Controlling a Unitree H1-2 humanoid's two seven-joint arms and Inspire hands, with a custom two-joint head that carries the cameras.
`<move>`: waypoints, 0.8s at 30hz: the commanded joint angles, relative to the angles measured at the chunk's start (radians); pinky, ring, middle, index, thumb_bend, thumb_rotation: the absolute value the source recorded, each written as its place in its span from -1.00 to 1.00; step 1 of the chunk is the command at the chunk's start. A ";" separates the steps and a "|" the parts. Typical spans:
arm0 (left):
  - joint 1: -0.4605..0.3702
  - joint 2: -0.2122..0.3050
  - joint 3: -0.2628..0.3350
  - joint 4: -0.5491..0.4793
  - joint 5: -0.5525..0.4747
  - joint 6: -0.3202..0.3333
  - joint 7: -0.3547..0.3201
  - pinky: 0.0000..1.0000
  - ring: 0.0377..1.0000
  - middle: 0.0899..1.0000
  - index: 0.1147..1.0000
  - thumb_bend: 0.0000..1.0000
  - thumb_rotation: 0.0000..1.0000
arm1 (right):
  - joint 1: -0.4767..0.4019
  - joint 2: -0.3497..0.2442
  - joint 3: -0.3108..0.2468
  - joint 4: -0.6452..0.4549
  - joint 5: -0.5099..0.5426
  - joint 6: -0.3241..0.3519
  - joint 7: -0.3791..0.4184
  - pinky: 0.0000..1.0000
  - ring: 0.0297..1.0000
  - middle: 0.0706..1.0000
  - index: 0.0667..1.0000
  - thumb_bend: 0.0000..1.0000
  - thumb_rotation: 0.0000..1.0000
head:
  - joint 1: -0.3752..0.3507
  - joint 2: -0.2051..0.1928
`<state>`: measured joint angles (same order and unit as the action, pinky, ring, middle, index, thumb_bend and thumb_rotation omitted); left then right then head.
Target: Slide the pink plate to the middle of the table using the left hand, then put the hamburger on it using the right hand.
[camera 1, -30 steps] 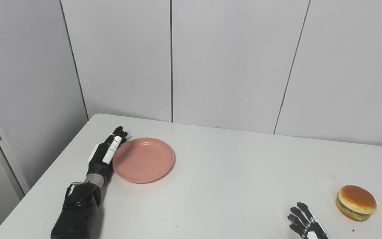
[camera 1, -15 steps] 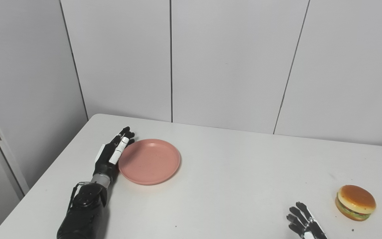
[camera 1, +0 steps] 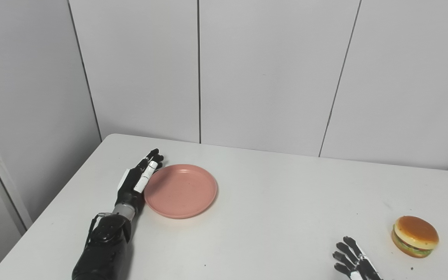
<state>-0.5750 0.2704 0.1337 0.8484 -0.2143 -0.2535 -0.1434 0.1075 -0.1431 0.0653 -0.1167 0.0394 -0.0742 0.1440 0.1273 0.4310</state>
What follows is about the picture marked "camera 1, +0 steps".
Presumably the toy hamburger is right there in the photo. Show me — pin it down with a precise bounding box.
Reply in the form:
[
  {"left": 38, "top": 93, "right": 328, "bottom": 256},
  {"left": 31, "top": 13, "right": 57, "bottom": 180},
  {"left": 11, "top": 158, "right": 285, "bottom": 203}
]
[{"left": 391, "top": 215, "right": 439, "bottom": 258}]

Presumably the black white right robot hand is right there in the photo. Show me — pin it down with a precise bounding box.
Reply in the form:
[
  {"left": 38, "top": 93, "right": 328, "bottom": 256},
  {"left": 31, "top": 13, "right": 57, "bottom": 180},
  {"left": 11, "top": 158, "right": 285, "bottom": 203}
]
[{"left": 332, "top": 236, "right": 383, "bottom": 280}]

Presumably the pink round plate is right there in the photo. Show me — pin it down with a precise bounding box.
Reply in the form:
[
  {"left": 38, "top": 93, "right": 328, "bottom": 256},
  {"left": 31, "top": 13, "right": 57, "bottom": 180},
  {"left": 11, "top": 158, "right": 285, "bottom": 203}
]
[{"left": 144, "top": 164, "right": 218, "bottom": 219}]

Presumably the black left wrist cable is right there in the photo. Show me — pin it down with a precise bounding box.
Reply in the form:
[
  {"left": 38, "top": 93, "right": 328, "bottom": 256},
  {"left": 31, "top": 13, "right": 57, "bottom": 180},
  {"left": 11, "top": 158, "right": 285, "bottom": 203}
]
[{"left": 85, "top": 212, "right": 112, "bottom": 247}]

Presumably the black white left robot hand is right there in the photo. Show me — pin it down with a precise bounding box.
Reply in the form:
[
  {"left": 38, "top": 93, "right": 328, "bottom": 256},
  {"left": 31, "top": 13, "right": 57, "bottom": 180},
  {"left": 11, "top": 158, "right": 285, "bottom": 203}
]
[{"left": 114, "top": 148, "right": 165, "bottom": 208}]

